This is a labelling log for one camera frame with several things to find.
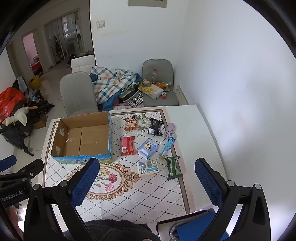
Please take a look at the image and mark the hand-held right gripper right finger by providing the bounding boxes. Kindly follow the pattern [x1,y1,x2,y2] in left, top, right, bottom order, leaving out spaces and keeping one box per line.
[195,158,271,241]

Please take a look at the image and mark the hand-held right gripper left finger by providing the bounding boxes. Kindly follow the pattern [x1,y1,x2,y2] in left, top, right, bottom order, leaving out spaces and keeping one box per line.
[23,158,100,241]

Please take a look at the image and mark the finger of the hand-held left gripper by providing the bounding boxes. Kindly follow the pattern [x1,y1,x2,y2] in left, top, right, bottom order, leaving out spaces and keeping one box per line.
[0,159,44,183]
[0,155,17,172]

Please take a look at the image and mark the printed cardboard box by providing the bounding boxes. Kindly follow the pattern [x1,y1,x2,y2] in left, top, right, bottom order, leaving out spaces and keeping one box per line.
[51,111,113,164]

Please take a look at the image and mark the blue stick sachet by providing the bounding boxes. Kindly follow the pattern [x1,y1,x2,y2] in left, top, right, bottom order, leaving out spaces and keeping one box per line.
[159,133,178,161]

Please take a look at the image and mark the purple cloth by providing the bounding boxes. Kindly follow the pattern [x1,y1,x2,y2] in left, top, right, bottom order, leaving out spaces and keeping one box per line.
[164,123,176,139]

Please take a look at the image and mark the black stroller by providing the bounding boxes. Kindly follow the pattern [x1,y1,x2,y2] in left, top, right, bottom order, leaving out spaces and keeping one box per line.
[0,79,55,157]

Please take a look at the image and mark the green packet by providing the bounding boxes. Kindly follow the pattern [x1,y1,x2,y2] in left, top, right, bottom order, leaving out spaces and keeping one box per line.
[165,156,184,181]

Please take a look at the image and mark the blue seat chair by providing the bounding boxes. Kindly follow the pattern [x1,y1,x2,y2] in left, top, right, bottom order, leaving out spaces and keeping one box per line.
[156,210,229,241]

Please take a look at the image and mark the small brown cardboard box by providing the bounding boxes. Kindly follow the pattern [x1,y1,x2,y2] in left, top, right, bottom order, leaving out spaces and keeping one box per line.
[34,115,48,129]

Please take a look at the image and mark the white goose plush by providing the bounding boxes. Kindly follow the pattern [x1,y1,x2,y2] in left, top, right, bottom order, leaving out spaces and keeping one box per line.
[5,107,30,127]

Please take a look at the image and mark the red snack packet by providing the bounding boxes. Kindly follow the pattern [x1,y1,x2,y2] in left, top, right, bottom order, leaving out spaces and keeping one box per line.
[120,136,137,156]

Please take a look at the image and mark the person's dark fleece clothing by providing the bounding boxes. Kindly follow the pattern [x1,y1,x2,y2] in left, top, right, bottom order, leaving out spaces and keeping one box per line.
[62,219,161,241]

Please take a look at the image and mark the floral tablecloth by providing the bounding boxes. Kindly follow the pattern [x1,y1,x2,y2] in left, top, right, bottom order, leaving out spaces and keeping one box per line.
[43,106,196,224]

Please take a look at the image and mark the yellow blue tissue pack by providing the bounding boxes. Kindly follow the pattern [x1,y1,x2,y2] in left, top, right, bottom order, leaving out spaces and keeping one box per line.
[137,160,160,175]

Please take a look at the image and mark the red plastic bag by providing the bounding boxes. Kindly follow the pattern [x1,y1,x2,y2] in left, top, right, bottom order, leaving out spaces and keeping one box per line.
[0,87,25,116]

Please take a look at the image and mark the star print tissue pack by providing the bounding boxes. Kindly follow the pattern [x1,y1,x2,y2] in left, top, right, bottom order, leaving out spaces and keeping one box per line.
[137,139,158,159]

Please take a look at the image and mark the cartoon snack packet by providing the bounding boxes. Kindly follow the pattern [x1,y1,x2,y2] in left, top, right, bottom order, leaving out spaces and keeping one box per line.
[124,116,139,131]

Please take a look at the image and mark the black snack packet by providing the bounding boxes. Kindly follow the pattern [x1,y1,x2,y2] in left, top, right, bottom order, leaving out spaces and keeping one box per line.
[147,118,164,137]

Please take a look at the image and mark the light blue cloth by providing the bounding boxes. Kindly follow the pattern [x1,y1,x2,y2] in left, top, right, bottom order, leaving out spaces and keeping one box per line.
[17,76,27,91]

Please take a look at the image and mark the yellow bin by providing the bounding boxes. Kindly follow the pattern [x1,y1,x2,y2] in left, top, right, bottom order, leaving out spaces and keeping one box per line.
[28,75,41,90]

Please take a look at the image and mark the grey chair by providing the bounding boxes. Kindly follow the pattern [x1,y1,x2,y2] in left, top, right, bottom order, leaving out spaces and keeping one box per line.
[142,59,179,107]
[59,72,99,117]

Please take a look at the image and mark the white board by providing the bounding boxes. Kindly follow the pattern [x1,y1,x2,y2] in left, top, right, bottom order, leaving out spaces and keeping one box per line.
[176,85,189,106]

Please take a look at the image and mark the black white patterned bag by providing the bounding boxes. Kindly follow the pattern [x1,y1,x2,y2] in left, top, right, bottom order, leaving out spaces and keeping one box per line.
[119,82,144,107]

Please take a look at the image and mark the plaid blanket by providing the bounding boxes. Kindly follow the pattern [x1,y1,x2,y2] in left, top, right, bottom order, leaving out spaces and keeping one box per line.
[90,66,142,111]

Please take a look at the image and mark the yellow tissue box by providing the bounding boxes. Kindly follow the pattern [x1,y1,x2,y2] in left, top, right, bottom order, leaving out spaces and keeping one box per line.
[139,83,163,100]

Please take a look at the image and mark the orange packet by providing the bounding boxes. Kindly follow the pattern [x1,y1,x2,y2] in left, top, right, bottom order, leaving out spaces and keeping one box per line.
[155,82,173,90]

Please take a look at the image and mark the white chair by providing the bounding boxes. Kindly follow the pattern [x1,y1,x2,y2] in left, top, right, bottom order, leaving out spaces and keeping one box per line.
[70,55,96,73]

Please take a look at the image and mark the clear plastic bottle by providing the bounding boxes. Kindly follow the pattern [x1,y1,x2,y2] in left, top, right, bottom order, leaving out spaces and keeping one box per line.
[150,68,160,84]

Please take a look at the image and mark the glass sliding door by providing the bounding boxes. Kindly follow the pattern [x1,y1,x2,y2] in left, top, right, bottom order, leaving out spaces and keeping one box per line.
[44,9,81,67]

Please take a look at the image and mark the picture frame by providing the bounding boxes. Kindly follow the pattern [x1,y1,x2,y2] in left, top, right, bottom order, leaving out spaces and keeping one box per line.
[128,0,167,7]

